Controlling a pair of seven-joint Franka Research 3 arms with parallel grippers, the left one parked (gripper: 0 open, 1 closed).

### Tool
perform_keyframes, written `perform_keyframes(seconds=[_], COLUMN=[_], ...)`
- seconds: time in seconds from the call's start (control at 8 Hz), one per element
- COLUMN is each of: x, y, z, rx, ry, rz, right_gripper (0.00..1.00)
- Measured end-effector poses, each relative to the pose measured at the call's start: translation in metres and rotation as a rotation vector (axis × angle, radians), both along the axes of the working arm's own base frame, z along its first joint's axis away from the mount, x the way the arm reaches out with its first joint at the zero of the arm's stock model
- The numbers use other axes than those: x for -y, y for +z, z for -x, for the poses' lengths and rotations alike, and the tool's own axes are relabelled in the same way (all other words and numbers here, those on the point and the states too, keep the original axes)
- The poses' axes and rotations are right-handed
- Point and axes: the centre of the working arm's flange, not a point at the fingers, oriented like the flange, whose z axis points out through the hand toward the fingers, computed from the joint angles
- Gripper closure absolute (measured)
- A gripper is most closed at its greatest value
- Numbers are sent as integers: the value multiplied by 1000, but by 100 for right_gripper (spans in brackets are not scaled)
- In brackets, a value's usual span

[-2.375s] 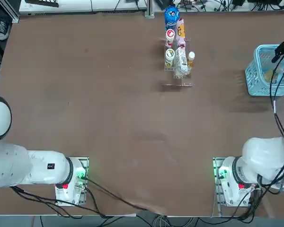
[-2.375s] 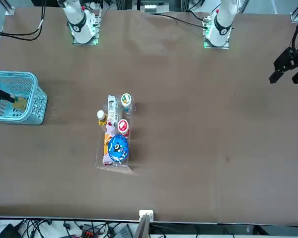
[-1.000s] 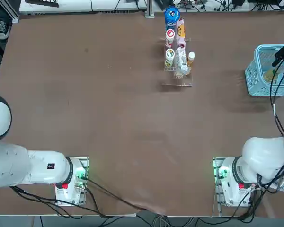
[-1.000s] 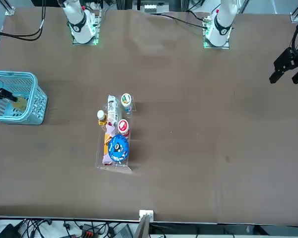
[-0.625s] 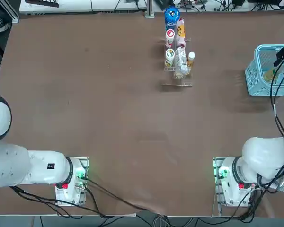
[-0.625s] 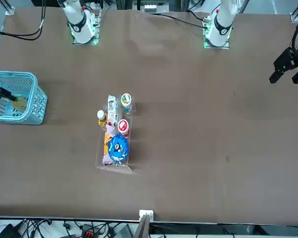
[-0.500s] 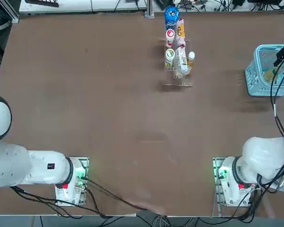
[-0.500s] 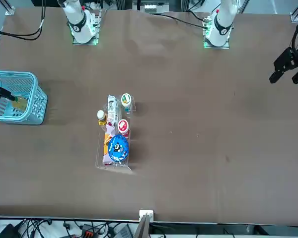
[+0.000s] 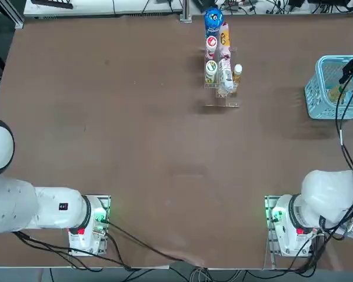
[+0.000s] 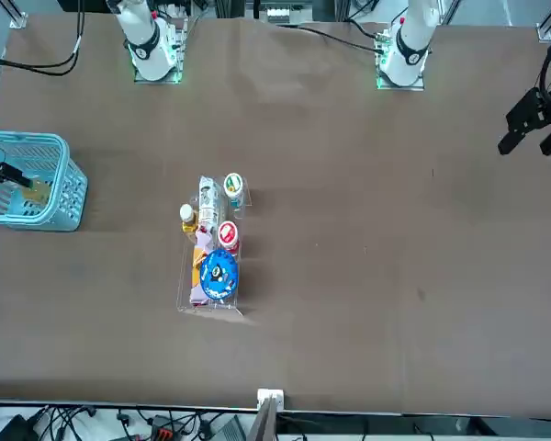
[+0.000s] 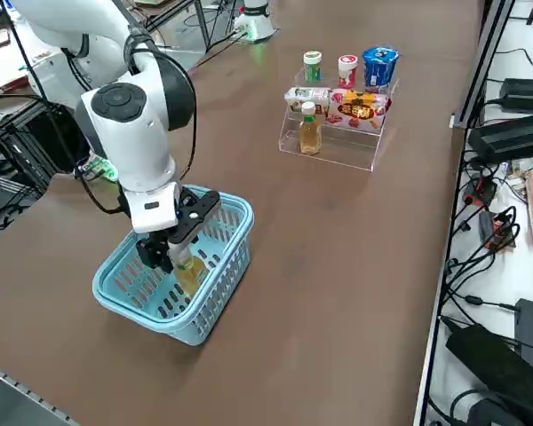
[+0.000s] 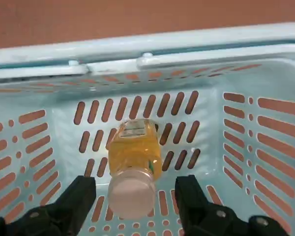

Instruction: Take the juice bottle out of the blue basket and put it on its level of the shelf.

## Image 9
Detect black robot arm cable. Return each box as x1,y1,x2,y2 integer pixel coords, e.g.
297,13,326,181
335,73,353,174

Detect white bear biscuit packet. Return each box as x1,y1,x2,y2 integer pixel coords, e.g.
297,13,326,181
217,58,236,94

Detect red and white canister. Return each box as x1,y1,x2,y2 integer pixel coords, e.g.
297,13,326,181
205,35,219,59

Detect pink strawberry snack packet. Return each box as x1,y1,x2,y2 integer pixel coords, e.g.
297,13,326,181
218,22,232,59

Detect black power strip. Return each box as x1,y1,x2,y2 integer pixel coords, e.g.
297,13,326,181
32,0,74,9

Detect black left base cables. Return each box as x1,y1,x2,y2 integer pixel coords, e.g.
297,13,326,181
11,220,195,271

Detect clear acrylic tiered shelf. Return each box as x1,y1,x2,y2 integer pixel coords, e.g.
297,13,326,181
201,46,242,108

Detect light blue plastic basket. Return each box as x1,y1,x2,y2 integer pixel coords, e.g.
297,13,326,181
304,55,353,120

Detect blue snack cup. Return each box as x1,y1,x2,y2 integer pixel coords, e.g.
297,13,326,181
204,8,224,36

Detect aluminium frame post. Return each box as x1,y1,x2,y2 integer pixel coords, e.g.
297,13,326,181
179,0,192,22

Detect green and white canister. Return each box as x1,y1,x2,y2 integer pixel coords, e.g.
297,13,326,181
205,60,219,85

